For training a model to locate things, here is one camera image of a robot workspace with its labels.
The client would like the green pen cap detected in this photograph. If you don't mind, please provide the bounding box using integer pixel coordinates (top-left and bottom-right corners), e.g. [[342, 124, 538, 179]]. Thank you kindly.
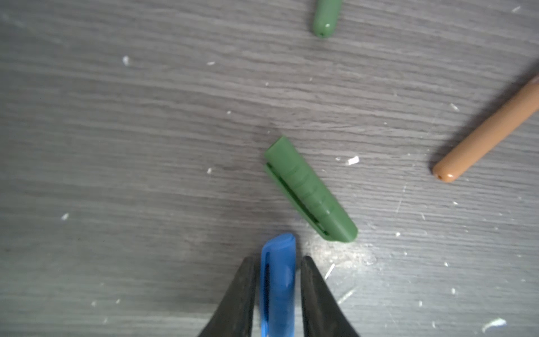
[[264, 136, 358, 243]]

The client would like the green pen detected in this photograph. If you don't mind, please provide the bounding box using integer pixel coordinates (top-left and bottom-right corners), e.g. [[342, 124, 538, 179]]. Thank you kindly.
[[312, 0, 343, 38]]

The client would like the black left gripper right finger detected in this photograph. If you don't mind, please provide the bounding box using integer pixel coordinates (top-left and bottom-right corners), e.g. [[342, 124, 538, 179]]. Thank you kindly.
[[300, 256, 359, 337]]

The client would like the blue pen cap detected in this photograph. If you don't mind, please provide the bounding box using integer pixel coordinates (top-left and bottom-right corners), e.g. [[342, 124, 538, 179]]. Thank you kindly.
[[260, 233, 296, 337]]

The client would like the orange brown pen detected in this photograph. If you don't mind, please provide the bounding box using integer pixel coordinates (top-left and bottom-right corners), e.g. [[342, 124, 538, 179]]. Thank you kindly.
[[432, 77, 538, 183]]

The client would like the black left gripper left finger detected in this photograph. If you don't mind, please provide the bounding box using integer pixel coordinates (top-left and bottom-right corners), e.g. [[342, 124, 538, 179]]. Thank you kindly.
[[199, 257, 258, 337]]

